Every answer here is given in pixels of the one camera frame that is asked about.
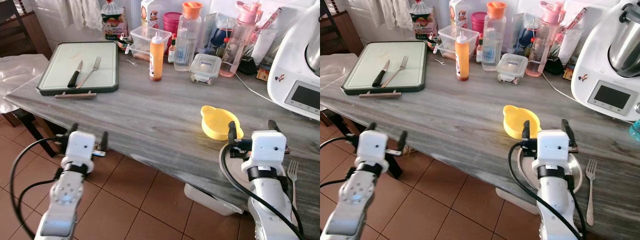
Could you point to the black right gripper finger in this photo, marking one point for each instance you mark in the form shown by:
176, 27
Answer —
274, 127
232, 132
525, 131
570, 136

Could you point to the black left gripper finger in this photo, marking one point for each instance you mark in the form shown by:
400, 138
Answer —
105, 140
372, 127
74, 128
402, 140

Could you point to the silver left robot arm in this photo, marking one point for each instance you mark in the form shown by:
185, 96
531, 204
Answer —
65, 195
355, 195

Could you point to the yellow plastic bowl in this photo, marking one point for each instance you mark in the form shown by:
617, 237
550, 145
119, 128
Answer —
517, 122
215, 125

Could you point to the stainless steel plate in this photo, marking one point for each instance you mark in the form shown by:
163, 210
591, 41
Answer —
241, 172
575, 172

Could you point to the silver metal fork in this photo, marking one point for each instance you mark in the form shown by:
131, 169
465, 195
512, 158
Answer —
403, 62
591, 170
96, 62
292, 170

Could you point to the white plastic box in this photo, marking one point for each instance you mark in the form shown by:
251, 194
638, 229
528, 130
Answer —
205, 197
510, 199

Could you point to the small clear lidded container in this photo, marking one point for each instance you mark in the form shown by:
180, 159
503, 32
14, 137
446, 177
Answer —
512, 67
205, 67

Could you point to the clear blue water bottle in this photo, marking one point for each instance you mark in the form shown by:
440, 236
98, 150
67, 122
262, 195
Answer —
635, 131

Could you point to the small black box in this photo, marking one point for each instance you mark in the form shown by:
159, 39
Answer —
554, 66
247, 66

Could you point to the green rimmed white cutting board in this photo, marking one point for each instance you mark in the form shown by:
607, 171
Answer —
65, 60
375, 60

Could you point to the white plastic sheet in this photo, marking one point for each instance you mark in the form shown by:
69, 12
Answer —
335, 70
20, 75

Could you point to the white kitchen machine with display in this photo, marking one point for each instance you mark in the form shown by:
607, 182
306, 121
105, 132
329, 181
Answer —
595, 55
290, 55

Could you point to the clear plastic jug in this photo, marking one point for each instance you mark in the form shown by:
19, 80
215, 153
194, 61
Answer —
262, 47
569, 47

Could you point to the pink drinking bottle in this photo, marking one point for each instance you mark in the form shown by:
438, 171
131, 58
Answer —
540, 50
235, 50

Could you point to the clear bottle with orange lid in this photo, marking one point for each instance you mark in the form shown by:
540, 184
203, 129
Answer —
186, 45
492, 45

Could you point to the dark blue cup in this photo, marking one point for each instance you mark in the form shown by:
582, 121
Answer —
220, 37
527, 37

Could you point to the orange sauce squeeze bottle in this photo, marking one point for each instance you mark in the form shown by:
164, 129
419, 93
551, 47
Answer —
462, 60
156, 60

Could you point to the dark wooden chair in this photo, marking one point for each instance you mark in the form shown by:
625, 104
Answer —
20, 35
340, 35

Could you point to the large clear plastic container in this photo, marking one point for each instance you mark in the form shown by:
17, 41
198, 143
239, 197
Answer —
446, 42
141, 41

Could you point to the printed plastic food bag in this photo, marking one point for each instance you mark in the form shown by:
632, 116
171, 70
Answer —
422, 22
114, 22

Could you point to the white hanging cloth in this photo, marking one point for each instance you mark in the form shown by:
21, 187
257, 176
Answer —
395, 12
80, 12

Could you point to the pink canister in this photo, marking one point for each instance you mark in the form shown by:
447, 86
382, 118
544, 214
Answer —
171, 22
477, 22

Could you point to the white printed carton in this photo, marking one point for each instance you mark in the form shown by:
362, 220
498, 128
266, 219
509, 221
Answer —
457, 15
150, 15

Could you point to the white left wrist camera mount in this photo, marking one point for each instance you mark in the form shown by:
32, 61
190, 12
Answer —
372, 147
80, 147

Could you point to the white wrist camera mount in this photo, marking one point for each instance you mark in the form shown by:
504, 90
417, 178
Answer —
372, 147
552, 147
80, 147
267, 147

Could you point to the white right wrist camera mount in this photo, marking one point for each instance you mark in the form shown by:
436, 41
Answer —
552, 147
267, 147

